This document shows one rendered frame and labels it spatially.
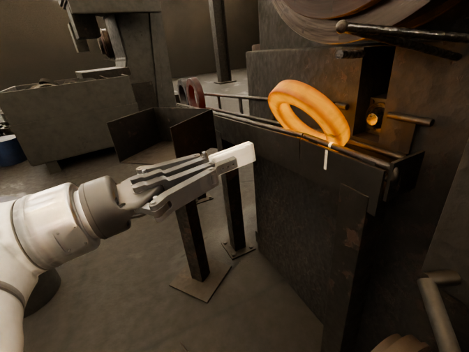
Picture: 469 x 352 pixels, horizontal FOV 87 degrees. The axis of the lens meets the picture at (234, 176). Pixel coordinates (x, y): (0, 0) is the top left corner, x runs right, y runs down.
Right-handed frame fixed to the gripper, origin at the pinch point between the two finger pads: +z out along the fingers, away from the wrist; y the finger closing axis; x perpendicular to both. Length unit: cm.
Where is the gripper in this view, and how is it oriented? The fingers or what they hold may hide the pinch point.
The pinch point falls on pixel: (232, 158)
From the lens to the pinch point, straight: 37.5
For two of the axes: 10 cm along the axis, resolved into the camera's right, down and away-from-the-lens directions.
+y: 4.5, 3.8, -8.1
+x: -1.7, -8.5, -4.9
